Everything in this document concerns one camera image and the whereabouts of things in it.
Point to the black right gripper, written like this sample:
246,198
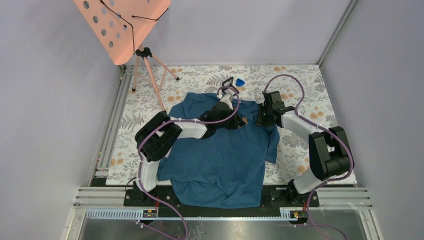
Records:
260,121

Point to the small blue brooch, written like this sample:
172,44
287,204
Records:
239,82

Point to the blue shirt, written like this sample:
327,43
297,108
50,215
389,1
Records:
225,170

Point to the floral patterned table mat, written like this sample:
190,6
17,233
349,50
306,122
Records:
299,85

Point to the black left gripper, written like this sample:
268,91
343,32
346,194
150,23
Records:
237,122

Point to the black square brooch box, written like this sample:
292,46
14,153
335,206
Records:
227,87

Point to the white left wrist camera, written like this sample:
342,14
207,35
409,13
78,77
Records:
227,99

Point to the pink music stand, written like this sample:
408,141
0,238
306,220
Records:
121,26

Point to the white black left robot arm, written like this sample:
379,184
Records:
156,138

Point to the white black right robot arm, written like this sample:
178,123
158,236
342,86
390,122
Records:
329,152

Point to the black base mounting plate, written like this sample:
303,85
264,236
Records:
272,197

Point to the white slotted cable duct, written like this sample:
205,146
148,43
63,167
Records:
261,214

